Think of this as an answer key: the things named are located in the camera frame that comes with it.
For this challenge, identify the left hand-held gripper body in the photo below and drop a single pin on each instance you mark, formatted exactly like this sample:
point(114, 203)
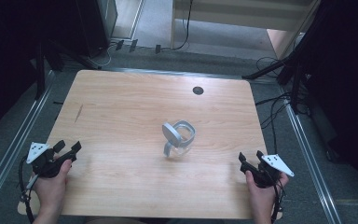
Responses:
point(45, 161)

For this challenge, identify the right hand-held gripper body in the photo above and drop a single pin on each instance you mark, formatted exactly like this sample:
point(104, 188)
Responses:
point(268, 171)

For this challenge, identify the clear pitcher with grey lid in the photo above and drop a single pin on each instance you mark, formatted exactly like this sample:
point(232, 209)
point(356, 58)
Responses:
point(179, 138)

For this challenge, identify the person's right hand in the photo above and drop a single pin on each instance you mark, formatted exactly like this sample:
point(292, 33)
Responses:
point(265, 196)

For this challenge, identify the person's left hand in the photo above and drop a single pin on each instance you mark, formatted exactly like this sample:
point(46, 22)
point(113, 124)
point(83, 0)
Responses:
point(51, 188)

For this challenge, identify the black metal stand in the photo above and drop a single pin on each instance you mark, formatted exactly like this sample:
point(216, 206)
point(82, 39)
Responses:
point(40, 71)
point(295, 81)

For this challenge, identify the round black table grommet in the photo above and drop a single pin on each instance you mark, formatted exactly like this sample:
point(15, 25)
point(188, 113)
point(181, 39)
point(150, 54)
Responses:
point(198, 90)

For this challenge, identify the dark curtain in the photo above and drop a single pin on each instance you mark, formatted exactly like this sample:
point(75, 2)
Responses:
point(6, 62)
point(345, 77)

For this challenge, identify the black cabinet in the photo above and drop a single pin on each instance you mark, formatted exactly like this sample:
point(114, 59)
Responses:
point(96, 25)

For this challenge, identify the long metal floor rail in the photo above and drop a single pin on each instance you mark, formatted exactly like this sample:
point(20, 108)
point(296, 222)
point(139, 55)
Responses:
point(310, 168)
point(15, 146)

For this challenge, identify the white furniture frame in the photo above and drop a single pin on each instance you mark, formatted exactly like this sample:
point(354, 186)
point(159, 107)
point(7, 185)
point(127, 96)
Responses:
point(239, 15)

